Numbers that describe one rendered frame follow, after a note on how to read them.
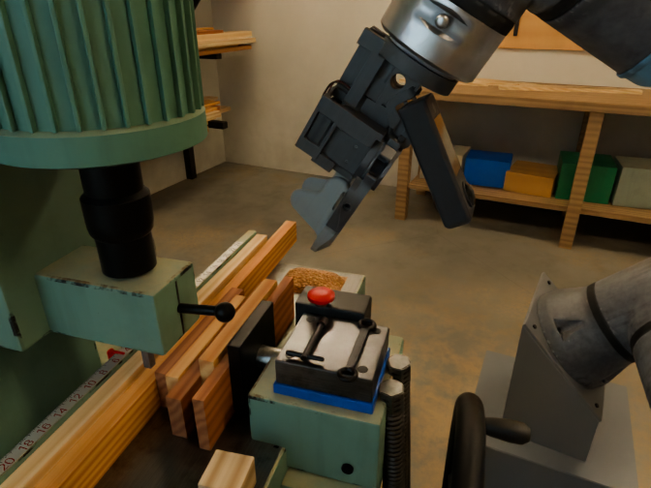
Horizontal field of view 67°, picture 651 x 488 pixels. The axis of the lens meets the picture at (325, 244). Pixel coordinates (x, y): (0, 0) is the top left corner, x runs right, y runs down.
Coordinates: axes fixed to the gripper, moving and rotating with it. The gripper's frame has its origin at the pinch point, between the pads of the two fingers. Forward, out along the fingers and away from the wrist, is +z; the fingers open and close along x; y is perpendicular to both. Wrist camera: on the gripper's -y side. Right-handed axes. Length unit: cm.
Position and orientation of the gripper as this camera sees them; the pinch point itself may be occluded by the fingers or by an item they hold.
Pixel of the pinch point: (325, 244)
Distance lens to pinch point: 50.4
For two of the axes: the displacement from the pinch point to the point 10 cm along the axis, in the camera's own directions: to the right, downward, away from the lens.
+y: -8.2, -5.7, 0.0
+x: -2.9, 4.2, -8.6
